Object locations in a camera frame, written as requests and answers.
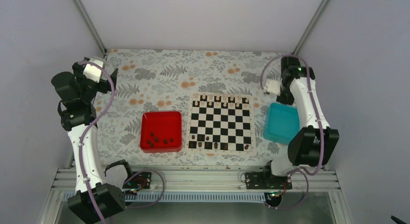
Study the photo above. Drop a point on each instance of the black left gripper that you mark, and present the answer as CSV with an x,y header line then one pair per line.
x,y
105,87

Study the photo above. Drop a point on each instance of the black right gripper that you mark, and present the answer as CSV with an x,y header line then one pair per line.
x,y
288,101

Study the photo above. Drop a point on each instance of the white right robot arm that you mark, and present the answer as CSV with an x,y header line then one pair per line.
x,y
313,145

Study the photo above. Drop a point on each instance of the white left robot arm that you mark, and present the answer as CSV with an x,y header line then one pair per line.
x,y
86,94

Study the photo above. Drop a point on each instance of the light wooden chess pieces row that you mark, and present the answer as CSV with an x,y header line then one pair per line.
x,y
216,100

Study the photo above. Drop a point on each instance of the teal plastic tray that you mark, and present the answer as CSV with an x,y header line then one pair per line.
x,y
281,123

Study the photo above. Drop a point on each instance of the floral patterned table mat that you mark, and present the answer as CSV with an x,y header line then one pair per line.
x,y
162,80

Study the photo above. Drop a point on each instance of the red plastic tray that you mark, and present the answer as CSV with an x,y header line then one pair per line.
x,y
161,132

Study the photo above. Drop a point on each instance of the black and white chessboard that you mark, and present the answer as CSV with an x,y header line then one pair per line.
x,y
231,128

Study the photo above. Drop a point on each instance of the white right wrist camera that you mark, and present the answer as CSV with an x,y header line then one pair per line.
x,y
272,87

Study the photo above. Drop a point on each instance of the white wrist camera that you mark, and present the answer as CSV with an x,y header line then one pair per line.
x,y
92,72
272,87

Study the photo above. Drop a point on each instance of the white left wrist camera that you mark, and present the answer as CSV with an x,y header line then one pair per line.
x,y
92,72

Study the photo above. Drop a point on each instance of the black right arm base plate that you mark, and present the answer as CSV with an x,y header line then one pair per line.
x,y
260,181

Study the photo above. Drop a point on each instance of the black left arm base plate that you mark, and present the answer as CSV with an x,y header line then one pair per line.
x,y
138,183

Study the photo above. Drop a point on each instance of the aluminium mounting rail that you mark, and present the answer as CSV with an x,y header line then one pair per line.
x,y
227,179

